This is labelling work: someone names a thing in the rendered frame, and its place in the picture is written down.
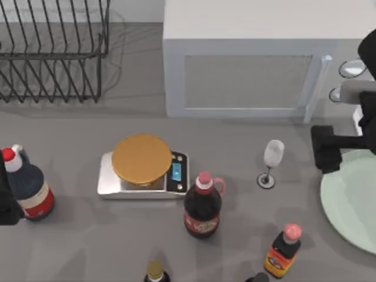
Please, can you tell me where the small grey microwave knob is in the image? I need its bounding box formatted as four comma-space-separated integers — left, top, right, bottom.
328, 86, 343, 103

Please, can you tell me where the pale green plate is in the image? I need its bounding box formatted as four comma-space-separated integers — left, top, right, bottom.
320, 150, 376, 255

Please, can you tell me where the pale grey rounded box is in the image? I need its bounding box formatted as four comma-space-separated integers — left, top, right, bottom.
338, 79, 376, 105

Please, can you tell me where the clear wine glass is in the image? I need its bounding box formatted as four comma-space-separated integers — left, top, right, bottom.
257, 139, 285, 190

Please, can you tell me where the large grey microwave knob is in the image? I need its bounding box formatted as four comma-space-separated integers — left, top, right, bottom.
338, 59, 368, 79

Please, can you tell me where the pale microwave door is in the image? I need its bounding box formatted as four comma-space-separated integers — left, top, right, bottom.
164, 39, 338, 119

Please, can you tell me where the small dark bottle, orange label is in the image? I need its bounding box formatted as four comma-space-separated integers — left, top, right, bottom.
263, 223, 303, 280

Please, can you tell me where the pale microwave oven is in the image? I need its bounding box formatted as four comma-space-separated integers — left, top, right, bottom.
163, 0, 376, 136

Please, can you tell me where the black bottle cap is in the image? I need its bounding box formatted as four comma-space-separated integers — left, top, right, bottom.
245, 272, 270, 282

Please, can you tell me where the silver kitchen scale, golden pan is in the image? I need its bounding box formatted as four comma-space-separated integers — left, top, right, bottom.
97, 134, 192, 201

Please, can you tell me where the dark bottle, gold cap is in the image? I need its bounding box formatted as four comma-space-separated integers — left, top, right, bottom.
143, 260, 172, 282

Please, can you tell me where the dark bottle, red white cap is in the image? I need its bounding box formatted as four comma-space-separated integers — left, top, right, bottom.
1, 144, 56, 222

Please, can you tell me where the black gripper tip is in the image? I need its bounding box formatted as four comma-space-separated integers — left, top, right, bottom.
0, 152, 25, 227

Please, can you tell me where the pale microwave door handle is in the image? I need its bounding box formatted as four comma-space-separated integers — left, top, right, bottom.
303, 54, 333, 125

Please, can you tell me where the dark jug bottle, pink handle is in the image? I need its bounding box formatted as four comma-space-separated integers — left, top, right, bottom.
183, 172, 226, 240

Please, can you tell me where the black wire dish rack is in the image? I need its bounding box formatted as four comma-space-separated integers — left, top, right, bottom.
0, 0, 112, 104

